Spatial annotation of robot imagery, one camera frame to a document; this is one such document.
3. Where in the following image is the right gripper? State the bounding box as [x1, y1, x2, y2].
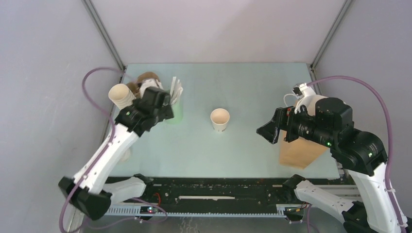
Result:
[255, 100, 333, 146]

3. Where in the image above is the single paper cup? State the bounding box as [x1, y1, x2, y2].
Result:
[210, 108, 230, 132]

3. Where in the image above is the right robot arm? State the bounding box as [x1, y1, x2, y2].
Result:
[257, 96, 412, 233]

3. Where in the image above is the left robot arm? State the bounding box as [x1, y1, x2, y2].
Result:
[58, 86, 173, 220]

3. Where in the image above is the green cup holder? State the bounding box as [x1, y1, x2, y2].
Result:
[165, 97, 183, 124]

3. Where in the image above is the stack of paper cups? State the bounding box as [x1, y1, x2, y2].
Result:
[108, 83, 136, 110]

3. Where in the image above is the brown paper bag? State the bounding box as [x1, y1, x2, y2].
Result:
[279, 131, 328, 169]

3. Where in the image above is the stack of white lids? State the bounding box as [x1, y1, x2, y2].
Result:
[119, 148, 132, 162]

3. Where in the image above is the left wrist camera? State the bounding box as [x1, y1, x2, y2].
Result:
[139, 78, 164, 98]

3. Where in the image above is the black front rail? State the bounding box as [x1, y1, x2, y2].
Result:
[103, 175, 355, 219]

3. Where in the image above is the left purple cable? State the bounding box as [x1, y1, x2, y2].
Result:
[58, 67, 137, 233]

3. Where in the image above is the purple cable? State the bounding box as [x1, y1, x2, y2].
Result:
[306, 75, 408, 233]
[58, 67, 137, 233]

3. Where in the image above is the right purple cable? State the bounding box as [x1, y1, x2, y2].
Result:
[306, 75, 408, 233]

